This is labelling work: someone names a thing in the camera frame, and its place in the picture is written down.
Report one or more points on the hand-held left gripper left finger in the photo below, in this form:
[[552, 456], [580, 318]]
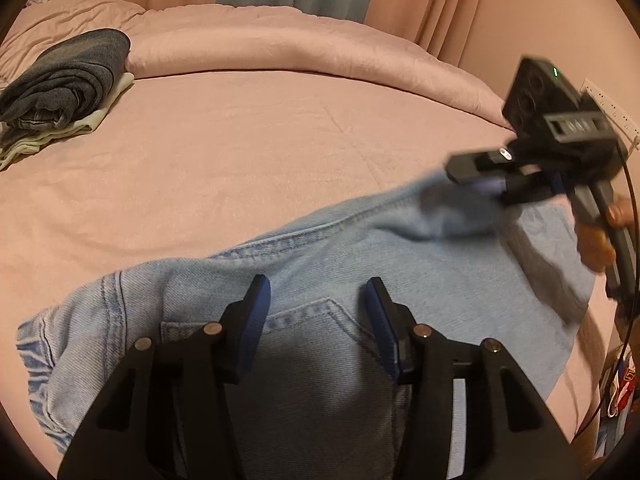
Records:
[[256, 310]]

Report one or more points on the folded dark denim pants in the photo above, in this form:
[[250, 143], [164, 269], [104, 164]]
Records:
[[65, 70]]

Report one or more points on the white wall socket strip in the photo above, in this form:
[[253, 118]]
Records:
[[607, 105]]

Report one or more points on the pink bed sheet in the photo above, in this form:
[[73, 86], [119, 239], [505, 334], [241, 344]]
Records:
[[200, 160]]

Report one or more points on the pink duvet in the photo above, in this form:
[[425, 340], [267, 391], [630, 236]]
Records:
[[275, 45]]

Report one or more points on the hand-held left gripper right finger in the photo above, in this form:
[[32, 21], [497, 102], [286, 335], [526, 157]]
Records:
[[381, 320]]

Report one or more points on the red blue printed package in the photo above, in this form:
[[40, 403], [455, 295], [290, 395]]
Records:
[[622, 387]]

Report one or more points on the folded pale green cloth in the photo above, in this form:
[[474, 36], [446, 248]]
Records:
[[85, 122]]

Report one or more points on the person's right hand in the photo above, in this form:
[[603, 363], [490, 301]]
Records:
[[595, 247]]

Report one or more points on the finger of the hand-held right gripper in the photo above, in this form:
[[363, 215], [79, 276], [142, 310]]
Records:
[[470, 166], [525, 191]]

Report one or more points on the light blue denim pants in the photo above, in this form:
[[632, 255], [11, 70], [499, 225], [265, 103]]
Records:
[[325, 260]]

